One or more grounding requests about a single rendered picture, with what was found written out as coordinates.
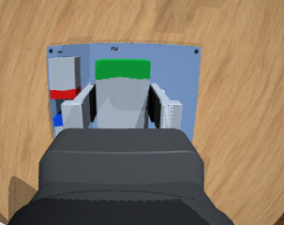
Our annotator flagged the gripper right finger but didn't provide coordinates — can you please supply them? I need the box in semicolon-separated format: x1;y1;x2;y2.
148;83;183;129

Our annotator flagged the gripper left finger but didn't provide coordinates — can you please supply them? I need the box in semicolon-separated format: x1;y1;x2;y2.
61;83;97;129

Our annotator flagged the grey block with red end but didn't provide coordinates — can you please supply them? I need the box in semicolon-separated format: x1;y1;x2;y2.
48;56;82;99

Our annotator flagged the white block with blue end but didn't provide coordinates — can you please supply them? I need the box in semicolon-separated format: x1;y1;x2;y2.
53;111;63;136

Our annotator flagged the grey block with green end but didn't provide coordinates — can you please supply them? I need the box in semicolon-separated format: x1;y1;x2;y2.
95;59;151;128

